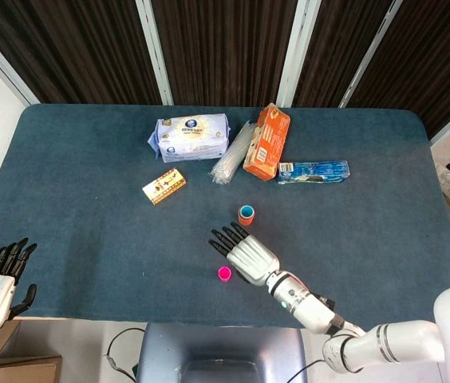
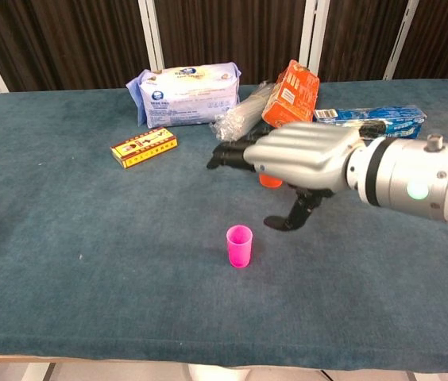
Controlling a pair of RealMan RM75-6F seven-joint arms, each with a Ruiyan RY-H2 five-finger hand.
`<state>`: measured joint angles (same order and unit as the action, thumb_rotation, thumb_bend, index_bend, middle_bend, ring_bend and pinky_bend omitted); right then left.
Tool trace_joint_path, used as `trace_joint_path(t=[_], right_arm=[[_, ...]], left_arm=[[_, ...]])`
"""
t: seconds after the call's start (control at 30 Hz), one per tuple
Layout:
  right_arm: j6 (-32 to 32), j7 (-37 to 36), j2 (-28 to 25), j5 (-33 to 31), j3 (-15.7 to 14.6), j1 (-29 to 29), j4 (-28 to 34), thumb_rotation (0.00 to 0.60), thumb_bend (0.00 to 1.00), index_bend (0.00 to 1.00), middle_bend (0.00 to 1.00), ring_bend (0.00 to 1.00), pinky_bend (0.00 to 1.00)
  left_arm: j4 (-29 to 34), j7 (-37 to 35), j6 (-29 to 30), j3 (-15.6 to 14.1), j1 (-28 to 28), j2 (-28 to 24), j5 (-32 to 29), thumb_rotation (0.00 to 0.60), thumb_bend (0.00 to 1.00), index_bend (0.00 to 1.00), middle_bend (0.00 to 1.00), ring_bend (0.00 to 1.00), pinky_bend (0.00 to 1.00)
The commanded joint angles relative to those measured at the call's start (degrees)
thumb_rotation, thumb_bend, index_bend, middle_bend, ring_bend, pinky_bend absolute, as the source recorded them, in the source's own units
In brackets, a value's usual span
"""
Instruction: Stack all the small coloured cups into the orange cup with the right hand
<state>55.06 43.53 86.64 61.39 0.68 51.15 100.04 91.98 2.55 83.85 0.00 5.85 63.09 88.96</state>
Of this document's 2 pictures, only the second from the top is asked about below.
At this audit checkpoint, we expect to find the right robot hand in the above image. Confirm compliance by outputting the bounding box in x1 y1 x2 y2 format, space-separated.
207 121 367 232

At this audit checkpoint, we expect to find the orange plastic cup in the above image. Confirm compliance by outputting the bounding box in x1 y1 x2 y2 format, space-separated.
258 172 284 190

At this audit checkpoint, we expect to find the orange cracker box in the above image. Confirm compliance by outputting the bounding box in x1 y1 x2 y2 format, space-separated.
261 59 321 129

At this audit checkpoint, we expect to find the clear straw bundle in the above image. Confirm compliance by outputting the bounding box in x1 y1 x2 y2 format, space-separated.
209 81 279 142

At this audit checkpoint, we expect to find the blue cookie pack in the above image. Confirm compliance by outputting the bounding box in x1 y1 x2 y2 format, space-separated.
313 104 427 140

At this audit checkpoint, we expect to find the pink plastic cup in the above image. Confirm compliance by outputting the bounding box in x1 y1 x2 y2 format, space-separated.
226 225 254 270

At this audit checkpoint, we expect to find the white blue tissue pack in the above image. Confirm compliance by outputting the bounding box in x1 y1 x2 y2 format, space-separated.
125 61 243 129

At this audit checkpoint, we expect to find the dark brown partition panel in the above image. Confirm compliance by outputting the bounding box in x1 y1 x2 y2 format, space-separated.
154 0 308 87
0 0 157 93
394 0 448 80
319 0 410 83

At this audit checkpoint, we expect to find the small yellow red box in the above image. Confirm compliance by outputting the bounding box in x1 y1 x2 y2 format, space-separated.
110 126 180 170

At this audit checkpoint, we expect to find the blue table cloth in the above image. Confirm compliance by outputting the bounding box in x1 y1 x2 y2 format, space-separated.
0 77 448 376

